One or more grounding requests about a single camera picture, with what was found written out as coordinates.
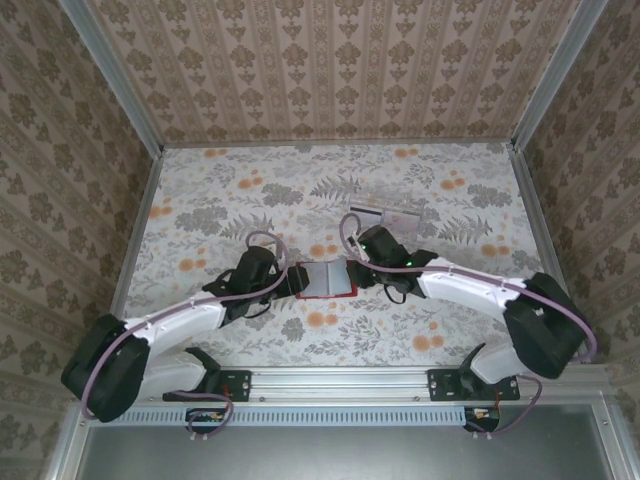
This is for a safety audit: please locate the red card holder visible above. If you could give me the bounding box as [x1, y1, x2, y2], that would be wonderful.
[294, 258, 359, 301]

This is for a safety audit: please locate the pink printed card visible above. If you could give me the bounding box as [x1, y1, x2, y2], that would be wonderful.
[382, 208, 425, 234]

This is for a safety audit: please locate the white magnetic stripe card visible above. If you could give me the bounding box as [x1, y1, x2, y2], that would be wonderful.
[349, 203, 384, 224]

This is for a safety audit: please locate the grey metal sheet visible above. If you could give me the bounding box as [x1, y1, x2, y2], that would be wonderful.
[74, 424, 619, 480]

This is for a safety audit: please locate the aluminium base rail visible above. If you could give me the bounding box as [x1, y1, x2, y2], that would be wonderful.
[74, 363, 615, 405]

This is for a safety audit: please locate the aluminium table back rail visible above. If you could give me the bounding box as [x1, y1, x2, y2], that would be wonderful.
[162, 139, 516, 149]

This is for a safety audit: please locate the aluminium table side rail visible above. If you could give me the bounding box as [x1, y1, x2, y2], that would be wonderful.
[110, 147, 166, 316]
[505, 142, 576, 306]

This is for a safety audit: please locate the pale blue slotted cable duct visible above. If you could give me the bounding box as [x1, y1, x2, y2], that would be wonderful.
[92, 405, 501, 427]

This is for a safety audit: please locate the aluminium frame post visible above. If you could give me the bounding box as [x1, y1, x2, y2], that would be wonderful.
[59, 0, 166, 154]
[509, 0, 611, 150]

